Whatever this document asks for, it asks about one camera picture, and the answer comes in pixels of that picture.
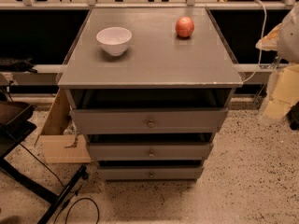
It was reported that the grey top drawer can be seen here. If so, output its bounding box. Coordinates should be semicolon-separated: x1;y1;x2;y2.
71;108;228;134

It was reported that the grey drawer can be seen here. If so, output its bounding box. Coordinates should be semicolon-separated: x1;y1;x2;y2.
98;166;204;181
88;143;213;161
71;108;228;134

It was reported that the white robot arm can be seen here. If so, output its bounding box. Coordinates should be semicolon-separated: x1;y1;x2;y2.
277;6;299;63

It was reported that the grey drawer cabinet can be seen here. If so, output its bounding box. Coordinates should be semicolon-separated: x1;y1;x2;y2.
59;7;242;169

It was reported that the grey middle drawer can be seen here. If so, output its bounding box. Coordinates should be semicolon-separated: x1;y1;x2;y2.
88;143;213;161

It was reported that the grey bottom drawer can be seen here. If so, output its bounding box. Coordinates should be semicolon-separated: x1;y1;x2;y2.
98;166;204;181

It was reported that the white ceramic bowl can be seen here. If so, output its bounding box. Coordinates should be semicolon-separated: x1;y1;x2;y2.
96;27;133;56

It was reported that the red apple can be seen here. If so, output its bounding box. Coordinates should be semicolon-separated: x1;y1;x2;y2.
175;17;194;38

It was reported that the wooden box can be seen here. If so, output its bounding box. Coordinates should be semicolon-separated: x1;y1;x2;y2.
37;90;91;163

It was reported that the black metal stand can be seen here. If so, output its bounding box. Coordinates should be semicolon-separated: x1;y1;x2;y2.
0;101;88;224

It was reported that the black cloth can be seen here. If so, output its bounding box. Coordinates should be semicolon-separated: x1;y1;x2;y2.
0;57;36;73

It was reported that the white cable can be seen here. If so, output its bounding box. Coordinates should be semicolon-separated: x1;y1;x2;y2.
242;0;268;84

